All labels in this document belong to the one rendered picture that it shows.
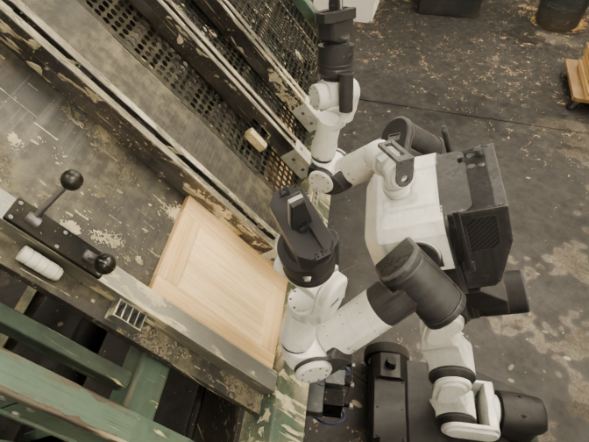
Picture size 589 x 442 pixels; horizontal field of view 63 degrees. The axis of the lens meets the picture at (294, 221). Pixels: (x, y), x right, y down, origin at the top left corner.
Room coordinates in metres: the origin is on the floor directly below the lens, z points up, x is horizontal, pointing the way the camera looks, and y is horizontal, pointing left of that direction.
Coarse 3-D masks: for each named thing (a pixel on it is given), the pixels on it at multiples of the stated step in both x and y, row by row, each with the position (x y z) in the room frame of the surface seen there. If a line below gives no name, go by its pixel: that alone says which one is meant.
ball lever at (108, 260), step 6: (84, 252) 0.58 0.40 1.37; (90, 252) 0.58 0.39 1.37; (84, 258) 0.57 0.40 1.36; (90, 258) 0.56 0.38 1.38; (96, 258) 0.51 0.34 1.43; (102, 258) 0.51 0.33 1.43; (108, 258) 0.51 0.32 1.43; (114, 258) 0.52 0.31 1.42; (96, 264) 0.50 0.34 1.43; (102, 264) 0.50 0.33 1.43; (108, 264) 0.50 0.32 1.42; (114, 264) 0.51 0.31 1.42; (96, 270) 0.50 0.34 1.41; (102, 270) 0.50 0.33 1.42; (108, 270) 0.50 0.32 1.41
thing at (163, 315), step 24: (0, 192) 0.61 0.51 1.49; (0, 216) 0.57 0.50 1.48; (24, 240) 0.56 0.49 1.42; (72, 264) 0.55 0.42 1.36; (96, 288) 0.55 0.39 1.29; (120, 288) 0.56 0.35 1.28; (144, 288) 0.58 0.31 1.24; (144, 312) 0.54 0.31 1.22; (168, 312) 0.56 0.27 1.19; (168, 336) 0.53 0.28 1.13; (192, 336) 0.54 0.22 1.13; (216, 336) 0.56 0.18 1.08; (216, 360) 0.52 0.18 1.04; (240, 360) 0.54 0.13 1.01; (264, 384) 0.51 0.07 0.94
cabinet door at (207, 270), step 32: (192, 224) 0.82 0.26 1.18; (192, 256) 0.74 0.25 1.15; (224, 256) 0.80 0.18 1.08; (256, 256) 0.86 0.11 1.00; (160, 288) 0.62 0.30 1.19; (192, 288) 0.66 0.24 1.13; (224, 288) 0.71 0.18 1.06; (256, 288) 0.77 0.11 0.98; (224, 320) 0.63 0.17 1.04; (256, 320) 0.68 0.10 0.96; (256, 352) 0.59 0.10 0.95
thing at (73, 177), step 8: (64, 176) 0.62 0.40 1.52; (72, 176) 0.62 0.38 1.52; (80, 176) 0.63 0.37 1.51; (64, 184) 0.61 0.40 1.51; (72, 184) 0.61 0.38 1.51; (80, 184) 0.62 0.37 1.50; (56, 192) 0.61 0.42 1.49; (48, 200) 0.60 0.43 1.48; (40, 208) 0.59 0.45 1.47; (32, 216) 0.58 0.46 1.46; (32, 224) 0.57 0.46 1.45
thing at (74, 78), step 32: (0, 0) 0.96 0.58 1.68; (0, 32) 0.94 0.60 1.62; (32, 32) 0.94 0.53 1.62; (32, 64) 0.94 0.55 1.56; (64, 64) 0.93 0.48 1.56; (96, 96) 0.92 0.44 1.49; (128, 128) 0.91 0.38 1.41; (160, 128) 0.96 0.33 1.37; (160, 160) 0.91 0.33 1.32; (192, 160) 0.94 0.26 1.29; (192, 192) 0.90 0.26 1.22; (224, 192) 0.93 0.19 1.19; (256, 224) 0.91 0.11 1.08
